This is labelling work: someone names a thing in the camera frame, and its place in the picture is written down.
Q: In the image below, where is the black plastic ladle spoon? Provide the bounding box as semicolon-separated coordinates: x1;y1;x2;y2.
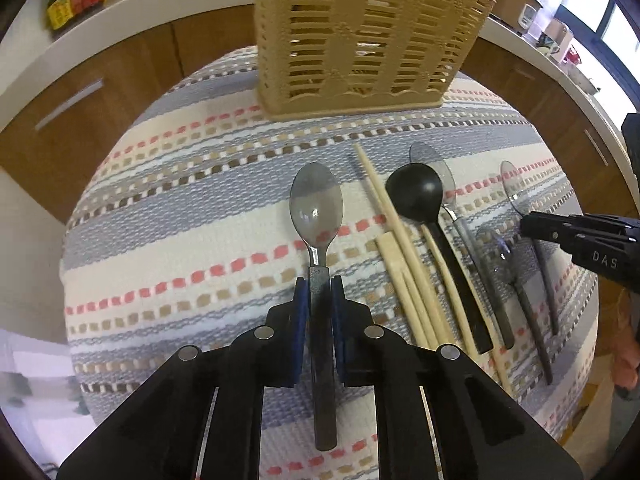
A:
385;162;494;354

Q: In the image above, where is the far right steel spoon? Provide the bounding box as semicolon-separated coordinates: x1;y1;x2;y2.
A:
500;160;560;335

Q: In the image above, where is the striped woven table mat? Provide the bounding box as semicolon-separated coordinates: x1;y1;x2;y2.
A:
58;48;598;479

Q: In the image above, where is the short cream chopstick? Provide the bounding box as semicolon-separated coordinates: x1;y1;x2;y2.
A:
375;232;438;350

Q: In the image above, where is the steel spoon grey handle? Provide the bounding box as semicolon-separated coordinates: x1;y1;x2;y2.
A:
410;142;515;349

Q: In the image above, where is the kitchen window dark frame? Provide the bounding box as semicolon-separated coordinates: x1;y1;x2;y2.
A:
544;0;639;124

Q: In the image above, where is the steel spoon dark handle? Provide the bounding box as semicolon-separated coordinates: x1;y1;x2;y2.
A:
290;162;344;452

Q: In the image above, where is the beige plastic utensil basket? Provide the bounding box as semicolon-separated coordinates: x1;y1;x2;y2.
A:
254;0;497;120

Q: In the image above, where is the wooden kitchen cabinet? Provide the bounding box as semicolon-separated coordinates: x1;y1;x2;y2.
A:
1;4;255;222

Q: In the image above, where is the long wooden chopstick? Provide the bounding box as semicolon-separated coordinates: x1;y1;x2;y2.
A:
355;144;456;349

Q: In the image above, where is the small steel spoon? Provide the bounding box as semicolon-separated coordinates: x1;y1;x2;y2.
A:
478;228;553;385

